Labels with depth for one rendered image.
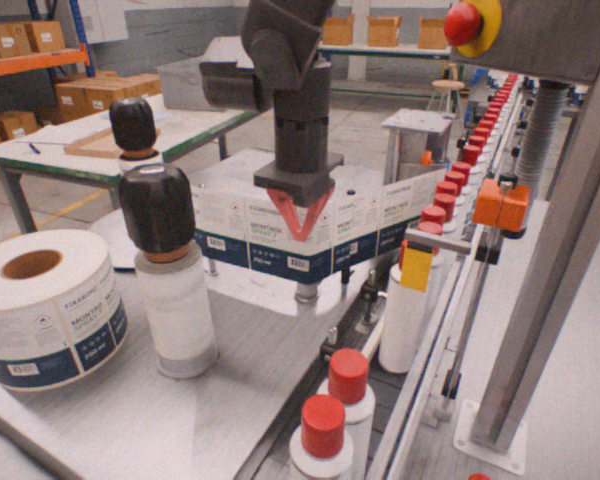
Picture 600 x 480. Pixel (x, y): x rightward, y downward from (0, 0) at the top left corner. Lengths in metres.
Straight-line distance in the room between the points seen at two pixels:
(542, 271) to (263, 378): 0.38
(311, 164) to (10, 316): 0.41
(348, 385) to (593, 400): 0.50
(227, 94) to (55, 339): 0.39
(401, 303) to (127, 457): 0.38
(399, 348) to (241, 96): 0.38
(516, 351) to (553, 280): 0.10
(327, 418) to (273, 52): 0.28
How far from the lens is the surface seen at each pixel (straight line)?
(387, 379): 0.63
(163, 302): 0.55
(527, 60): 0.44
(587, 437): 0.73
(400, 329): 0.57
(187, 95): 2.45
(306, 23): 0.34
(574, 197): 0.44
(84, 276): 0.62
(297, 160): 0.43
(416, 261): 0.46
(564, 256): 0.47
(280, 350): 0.65
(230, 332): 0.69
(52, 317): 0.62
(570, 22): 0.43
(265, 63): 0.36
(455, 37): 0.46
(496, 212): 0.41
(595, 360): 0.86
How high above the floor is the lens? 1.35
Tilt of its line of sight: 31 degrees down
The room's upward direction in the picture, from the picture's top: straight up
